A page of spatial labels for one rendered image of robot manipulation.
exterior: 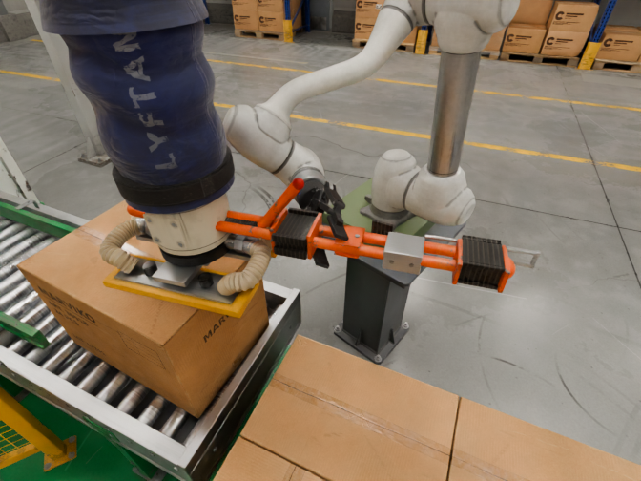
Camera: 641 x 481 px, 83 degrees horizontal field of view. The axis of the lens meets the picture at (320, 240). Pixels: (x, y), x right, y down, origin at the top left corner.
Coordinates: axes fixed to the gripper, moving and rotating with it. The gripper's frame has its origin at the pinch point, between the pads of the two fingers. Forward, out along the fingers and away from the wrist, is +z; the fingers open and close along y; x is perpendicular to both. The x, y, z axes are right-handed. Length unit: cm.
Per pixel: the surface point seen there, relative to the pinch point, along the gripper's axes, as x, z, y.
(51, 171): 122, -298, 194
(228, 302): 13.3, 2.1, 19.6
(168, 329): 19.6, -9.0, 43.7
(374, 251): -5.5, 6.3, -5.1
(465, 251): -17.5, 11.8, -14.3
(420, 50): -305, -639, -89
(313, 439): -30, 5, 63
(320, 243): 2.3, 1.6, -0.2
